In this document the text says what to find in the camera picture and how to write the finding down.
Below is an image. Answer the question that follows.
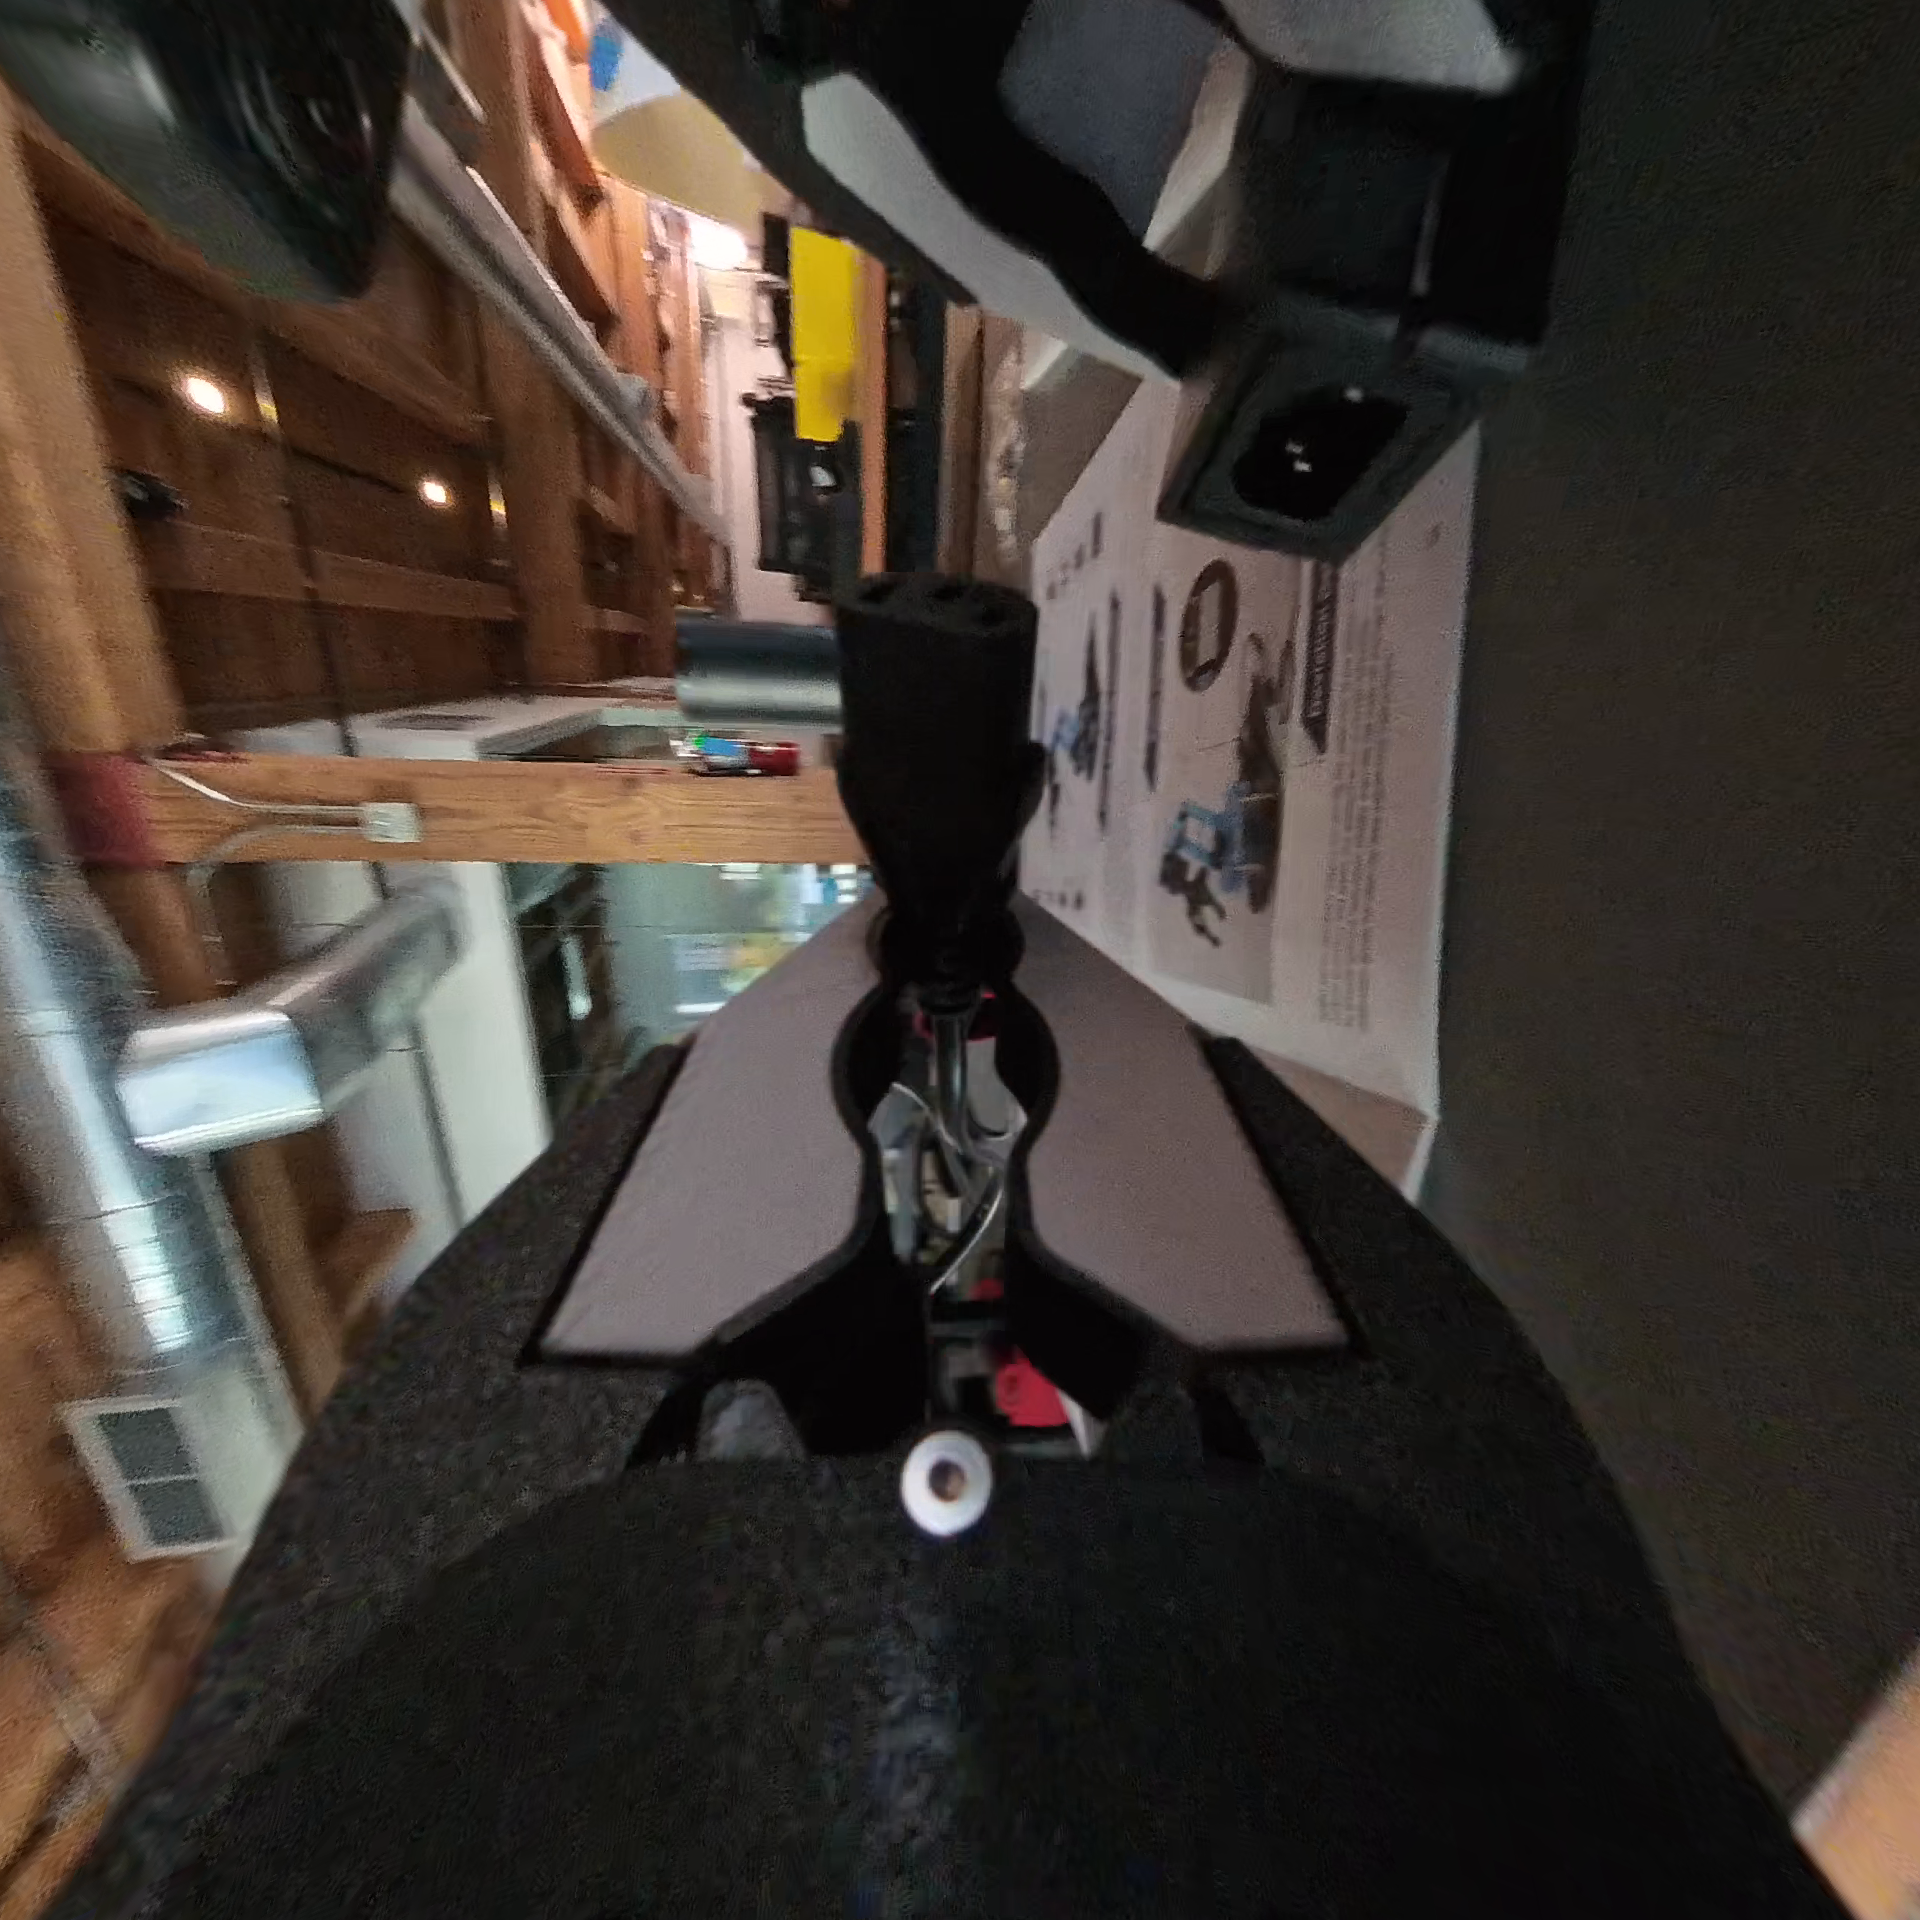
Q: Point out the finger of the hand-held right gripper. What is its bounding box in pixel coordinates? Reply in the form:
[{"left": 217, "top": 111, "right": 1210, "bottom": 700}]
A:
[
  {"left": 801, "top": 68, "right": 1205, "bottom": 384},
  {"left": 992, "top": 0, "right": 1530, "bottom": 248}
]

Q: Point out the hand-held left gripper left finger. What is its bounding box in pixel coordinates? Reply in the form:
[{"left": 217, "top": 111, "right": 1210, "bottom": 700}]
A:
[{"left": 537, "top": 897, "right": 893, "bottom": 1360}]

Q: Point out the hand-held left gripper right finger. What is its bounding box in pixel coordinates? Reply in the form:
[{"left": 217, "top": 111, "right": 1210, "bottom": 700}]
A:
[{"left": 1013, "top": 897, "right": 1350, "bottom": 1357}]

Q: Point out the black power adapter with cable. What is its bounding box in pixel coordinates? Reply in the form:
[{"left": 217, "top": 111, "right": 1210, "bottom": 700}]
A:
[{"left": 1155, "top": 57, "right": 1556, "bottom": 569}]

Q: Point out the black power cord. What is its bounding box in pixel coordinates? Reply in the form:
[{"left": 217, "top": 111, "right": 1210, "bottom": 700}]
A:
[{"left": 829, "top": 571, "right": 1052, "bottom": 1057}]

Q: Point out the grey desk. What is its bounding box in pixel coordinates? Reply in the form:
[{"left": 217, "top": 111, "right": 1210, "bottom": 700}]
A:
[{"left": 939, "top": 0, "right": 1920, "bottom": 1920}]

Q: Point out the yellow bin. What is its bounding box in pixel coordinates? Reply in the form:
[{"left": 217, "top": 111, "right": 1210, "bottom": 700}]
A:
[{"left": 783, "top": 225, "right": 868, "bottom": 446}]

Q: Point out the black device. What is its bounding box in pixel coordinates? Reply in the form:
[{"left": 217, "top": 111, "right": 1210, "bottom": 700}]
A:
[{"left": 756, "top": 425, "right": 868, "bottom": 581}]

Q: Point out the printed instruction booklet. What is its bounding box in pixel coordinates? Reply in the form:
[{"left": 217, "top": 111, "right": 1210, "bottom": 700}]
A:
[{"left": 1018, "top": 383, "right": 1482, "bottom": 1120}]

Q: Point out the white vent grille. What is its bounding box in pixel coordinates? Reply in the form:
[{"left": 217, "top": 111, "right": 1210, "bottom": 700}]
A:
[{"left": 59, "top": 1390, "right": 245, "bottom": 1565}]

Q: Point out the metal air duct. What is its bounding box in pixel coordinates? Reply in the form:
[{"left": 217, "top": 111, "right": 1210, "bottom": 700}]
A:
[
  {"left": 381, "top": 91, "right": 742, "bottom": 549},
  {"left": 0, "top": 751, "right": 469, "bottom": 1442}
]

